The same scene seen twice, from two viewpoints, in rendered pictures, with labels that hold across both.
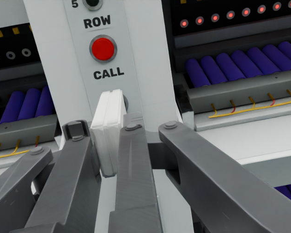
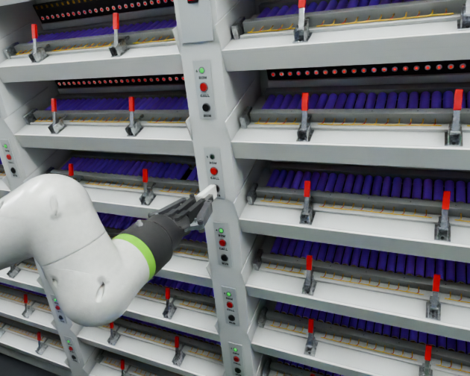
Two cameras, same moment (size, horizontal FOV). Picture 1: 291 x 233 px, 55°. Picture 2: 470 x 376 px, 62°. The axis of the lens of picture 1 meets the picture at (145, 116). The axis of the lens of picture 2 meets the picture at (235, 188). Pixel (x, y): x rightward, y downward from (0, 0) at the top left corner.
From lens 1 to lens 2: 0.72 m
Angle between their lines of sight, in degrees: 26
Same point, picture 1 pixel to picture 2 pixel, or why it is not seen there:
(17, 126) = (191, 183)
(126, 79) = (219, 181)
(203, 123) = (257, 202)
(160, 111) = (230, 194)
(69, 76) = (204, 176)
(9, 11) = (191, 152)
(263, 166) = (266, 224)
